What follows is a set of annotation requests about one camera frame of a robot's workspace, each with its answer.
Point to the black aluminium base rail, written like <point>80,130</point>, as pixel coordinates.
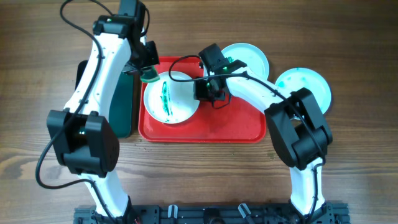
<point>243,213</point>

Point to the green yellow sponge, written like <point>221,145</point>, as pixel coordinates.
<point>149,74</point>

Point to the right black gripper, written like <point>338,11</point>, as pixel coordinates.
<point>199,94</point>

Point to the white plate smeared teal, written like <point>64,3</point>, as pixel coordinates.
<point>297,78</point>

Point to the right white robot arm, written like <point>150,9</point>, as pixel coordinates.
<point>298,129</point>

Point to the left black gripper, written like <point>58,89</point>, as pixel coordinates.
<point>152,58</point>

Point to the white plate green streak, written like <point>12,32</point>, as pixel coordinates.
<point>168,101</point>

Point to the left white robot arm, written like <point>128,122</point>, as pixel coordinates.
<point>80,134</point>

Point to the red plastic tray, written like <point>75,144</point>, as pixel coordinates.
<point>228,121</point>

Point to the dark green water tray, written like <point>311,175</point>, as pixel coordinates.
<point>121,110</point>

